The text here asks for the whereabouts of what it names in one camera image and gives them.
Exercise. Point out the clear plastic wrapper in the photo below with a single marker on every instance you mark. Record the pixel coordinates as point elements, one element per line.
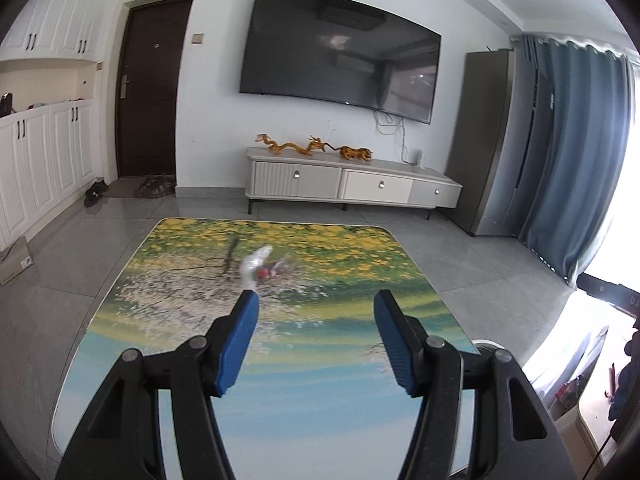
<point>252,265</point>

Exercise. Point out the white side table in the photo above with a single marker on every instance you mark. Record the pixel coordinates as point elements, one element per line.
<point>592,415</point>

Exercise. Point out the wall light switch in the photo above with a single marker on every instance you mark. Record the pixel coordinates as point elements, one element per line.
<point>198,38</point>

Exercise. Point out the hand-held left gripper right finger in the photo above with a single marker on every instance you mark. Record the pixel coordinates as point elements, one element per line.
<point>395,345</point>

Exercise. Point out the white trash bin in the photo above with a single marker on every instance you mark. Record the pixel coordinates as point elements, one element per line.
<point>487,344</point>

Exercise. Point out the black shoe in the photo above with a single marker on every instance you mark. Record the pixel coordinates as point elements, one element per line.
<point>101,185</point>
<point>92,197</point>

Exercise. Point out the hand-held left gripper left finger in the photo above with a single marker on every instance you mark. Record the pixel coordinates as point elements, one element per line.
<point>240,340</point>

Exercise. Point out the grey white television cabinet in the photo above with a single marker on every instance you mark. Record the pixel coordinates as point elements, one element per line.
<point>300,180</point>

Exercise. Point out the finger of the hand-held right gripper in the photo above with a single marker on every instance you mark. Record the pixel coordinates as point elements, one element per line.
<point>600,290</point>

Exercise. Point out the person's right hand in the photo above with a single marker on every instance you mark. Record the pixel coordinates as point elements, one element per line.
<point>627,375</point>

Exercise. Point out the clear plastic bag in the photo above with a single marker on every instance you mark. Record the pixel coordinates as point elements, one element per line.
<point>570,395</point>

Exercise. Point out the black wall television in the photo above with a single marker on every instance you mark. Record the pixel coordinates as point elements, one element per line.
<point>340,50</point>

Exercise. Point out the brown sandal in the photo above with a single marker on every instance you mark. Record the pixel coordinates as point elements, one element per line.
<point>165,184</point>
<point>146,190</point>

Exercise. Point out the dark brown door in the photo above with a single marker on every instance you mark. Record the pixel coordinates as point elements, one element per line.
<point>150,85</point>

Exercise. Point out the black object on cupboard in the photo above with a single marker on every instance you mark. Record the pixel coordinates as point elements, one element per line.
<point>6,104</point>

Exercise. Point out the white floor cupboard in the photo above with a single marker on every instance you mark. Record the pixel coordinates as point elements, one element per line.
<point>40,160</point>

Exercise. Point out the golden tiger figurine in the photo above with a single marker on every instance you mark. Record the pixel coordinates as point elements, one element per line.
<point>356,154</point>

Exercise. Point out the golden dragon figurine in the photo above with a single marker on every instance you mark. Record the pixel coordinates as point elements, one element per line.
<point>316,146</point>
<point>277,146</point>

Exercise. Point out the white wall cupboard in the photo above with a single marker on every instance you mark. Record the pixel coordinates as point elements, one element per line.
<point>55,15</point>

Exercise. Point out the cardboard box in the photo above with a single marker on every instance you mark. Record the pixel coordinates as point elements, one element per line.
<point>15,262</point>

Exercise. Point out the blue curtain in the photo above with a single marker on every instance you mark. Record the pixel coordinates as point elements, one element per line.
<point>575,160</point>

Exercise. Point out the tall grey cabinet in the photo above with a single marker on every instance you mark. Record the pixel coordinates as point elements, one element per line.
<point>485,145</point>

